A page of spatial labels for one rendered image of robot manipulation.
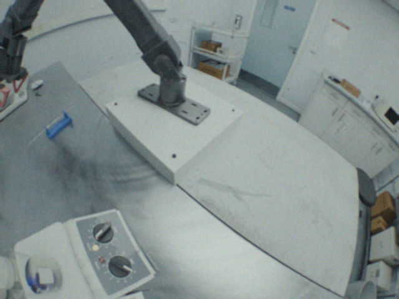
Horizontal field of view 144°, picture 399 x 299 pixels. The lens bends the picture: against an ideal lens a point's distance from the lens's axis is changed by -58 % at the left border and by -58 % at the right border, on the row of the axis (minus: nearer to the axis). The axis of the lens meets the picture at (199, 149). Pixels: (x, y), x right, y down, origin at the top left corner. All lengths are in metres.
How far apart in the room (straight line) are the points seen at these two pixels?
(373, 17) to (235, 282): 3.10
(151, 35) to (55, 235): 0.35
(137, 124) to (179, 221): 0.21
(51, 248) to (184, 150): 0.28
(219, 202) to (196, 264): 0.12
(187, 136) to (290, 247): 0.32
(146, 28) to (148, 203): 0.32
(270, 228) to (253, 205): 0.06
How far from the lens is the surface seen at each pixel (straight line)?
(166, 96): 0.35
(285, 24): 2.88
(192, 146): 0.29
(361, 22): 2.97
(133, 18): 0.32
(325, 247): 0.43
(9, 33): 0.54
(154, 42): 0.31
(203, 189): 0.31
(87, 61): 1.68
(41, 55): 1.60
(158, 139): 0.30
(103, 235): 0.25
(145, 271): 0.25
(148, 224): 0.29
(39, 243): 0.28
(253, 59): 3.03
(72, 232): 0.26
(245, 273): 0.31
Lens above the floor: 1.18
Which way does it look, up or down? 50 degrees down
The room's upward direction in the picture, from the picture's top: 11 degrees clockwise
